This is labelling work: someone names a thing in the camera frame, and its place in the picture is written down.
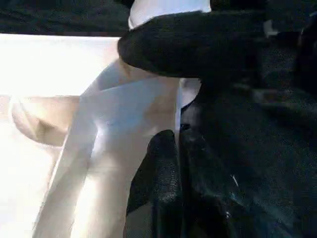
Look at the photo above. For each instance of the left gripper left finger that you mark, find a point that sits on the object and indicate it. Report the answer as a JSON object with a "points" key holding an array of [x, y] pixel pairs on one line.
{"points": [[156, 193]]}

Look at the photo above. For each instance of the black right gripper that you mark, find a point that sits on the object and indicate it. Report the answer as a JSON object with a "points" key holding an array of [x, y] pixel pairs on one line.
{"points": [[292, 49]]}

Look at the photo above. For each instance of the black work mat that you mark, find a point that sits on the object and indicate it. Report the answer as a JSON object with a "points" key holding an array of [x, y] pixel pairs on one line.
{"points": [[257, 163]]}

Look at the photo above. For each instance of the white plastic table top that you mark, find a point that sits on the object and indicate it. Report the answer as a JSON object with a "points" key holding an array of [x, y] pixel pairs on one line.
{"points": [[59, 124]]}

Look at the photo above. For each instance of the white plastic table leg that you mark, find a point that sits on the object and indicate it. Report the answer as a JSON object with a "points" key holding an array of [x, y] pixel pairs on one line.
{"points": [[163, 10]]}

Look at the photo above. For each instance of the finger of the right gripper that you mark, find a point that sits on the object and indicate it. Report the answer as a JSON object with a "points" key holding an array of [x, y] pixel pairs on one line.
{"points": [[193, 44]]}

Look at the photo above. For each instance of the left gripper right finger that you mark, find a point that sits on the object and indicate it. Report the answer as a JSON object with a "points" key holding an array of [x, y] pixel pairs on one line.
{"points": [[208, 193]]}

